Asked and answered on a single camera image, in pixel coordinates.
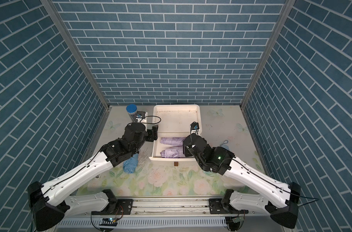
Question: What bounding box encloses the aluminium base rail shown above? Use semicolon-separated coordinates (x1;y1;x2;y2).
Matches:
54;197;269;232

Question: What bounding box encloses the white plastic drawer cabinet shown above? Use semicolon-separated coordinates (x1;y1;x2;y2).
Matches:
152;104;202;137

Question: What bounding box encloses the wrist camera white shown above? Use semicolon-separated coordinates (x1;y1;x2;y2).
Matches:
190;122;200;135
135;111;147;123

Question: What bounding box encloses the purple umbrella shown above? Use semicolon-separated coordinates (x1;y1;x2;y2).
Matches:
160;137;186;147
160;146;185;159

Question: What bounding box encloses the blue umbrella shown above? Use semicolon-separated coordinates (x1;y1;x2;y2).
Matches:
123;153;139;174
219;140;230;150

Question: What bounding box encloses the white drawer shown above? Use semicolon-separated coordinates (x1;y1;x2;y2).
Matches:
149;137;195;164

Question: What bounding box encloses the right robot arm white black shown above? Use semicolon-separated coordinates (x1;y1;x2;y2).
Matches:
183;133;305;231

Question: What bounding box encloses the pencil tube blue lid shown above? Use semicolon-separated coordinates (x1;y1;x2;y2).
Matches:
126;104;137;122

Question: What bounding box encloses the floral table mat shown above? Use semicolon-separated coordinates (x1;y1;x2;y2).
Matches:
77;139;264;198

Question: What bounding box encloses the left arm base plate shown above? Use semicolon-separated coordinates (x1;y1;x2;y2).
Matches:
91;199;133;216

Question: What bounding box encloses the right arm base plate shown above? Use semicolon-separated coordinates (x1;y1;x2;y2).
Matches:
208;198;249;215

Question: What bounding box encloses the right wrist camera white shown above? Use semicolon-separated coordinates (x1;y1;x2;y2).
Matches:
190;122;200;135

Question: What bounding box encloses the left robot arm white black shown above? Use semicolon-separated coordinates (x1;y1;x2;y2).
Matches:
27;122;158;232

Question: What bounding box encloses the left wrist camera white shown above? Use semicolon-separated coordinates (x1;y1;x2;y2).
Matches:
135;111;147;123

